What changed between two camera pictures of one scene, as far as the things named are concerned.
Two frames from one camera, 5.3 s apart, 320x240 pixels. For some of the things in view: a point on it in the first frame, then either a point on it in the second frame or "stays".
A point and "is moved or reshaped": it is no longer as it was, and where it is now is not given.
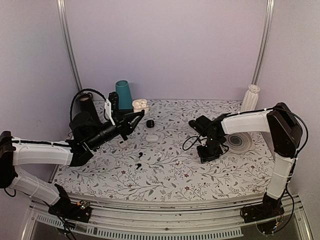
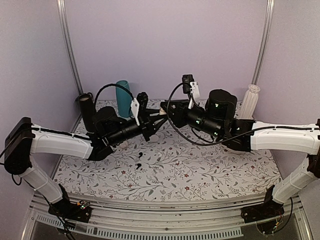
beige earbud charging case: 140,104 is moved or reshaped
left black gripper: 122,121 -> 147,126
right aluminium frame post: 263,43 stays
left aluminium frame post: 61,11 stays
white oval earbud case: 151,138 stays
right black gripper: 205,158 -> 178,116
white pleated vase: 251,98 stays
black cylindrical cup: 87,105 stays
